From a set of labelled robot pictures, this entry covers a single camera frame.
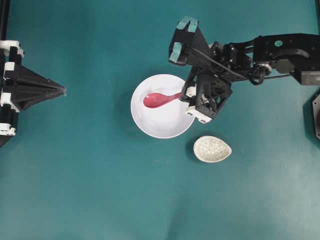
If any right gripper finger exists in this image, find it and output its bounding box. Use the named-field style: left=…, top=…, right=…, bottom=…
left=179, top=69, right=197, bottom=102
left=185, top=96, right=208, bottom=118

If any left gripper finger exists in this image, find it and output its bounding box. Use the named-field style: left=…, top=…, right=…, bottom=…
left=1, top=90, right=66, bottom=112
left=3, top=62, right=67, bottom=93

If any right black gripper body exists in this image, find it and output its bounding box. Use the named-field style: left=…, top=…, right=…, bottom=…
left=192, top=41, right=250, bottom=124

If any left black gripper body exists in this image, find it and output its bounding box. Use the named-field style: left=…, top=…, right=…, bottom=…
left=0, top=40, right=24, bottom=135

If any pink ceramic spoon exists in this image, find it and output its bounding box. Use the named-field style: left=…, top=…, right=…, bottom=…
left=143, top=92, right=182, bottom=109

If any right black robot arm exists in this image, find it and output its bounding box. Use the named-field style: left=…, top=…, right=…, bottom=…
left=169, top=30, right=320, bottom=123

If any white round bowl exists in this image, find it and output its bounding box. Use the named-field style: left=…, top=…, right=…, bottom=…
left=130, top=74, right=195, bottom=139

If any speckled egg-shaped spoon rest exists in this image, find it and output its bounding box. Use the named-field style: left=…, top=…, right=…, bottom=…
left=193, top=135, right=232, bottom=163

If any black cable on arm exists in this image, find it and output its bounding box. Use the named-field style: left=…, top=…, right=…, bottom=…
left=186, top=42, right=311, bottom=86

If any black table edge rail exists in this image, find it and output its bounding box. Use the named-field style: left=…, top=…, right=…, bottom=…
left=0, top=0, right=11, bottom=41

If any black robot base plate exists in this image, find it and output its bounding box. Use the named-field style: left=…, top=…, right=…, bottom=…
left=303, top=88, right=320, bottom=144

